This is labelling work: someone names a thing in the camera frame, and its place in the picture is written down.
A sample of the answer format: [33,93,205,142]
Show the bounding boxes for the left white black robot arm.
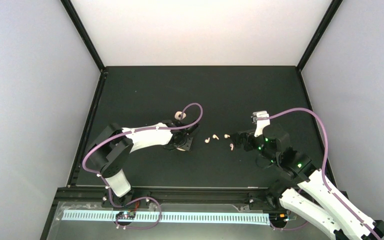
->
[82,120,199,198]

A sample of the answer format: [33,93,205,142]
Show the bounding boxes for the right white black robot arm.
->
[229,125,384,240]

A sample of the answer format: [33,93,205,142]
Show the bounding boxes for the small circuit board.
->
[115,211,136,221]

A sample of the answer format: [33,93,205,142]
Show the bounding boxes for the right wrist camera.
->
[251,110,270,138]

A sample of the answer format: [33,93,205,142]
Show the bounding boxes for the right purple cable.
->
[256,107,383,240]

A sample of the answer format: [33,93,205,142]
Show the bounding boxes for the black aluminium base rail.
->
[52,186,284,212]

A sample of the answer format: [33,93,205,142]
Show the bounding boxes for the white slotted cable duct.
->
[60,209,270,226]

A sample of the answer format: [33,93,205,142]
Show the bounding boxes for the right frame post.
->
[296,0,343,72]

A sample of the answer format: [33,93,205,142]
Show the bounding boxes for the frame post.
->
[296,0,343,72]
[60,0,105,72]

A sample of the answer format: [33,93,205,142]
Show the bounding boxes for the left frame post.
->
[60,0,105,72]

